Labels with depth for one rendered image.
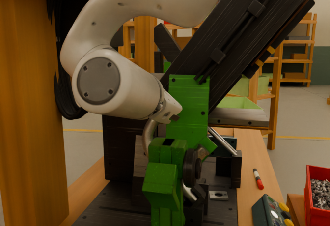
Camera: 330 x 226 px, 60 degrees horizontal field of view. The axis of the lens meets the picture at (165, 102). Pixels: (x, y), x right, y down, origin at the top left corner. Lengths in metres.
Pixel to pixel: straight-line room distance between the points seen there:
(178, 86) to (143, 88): 0.42
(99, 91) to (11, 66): 0.35
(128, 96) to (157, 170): 0.20
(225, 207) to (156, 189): 0.41
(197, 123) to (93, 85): 0.47
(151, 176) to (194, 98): 0.34
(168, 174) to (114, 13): 0.28
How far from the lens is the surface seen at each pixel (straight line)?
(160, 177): 0.52
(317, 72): 10.60
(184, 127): 0.80
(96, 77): 0.37
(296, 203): 1.18
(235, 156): 0.95
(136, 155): 0.86
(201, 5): 0.37
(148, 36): 1.59
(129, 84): 0.35
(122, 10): 0.41
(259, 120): 0.92
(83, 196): 1.00
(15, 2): 0.68
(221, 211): 0.87
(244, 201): 0.93
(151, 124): 0.78
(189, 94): 0.80
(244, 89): 3.57
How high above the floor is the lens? 1.36
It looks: 12 degrees down
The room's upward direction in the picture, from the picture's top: straight up
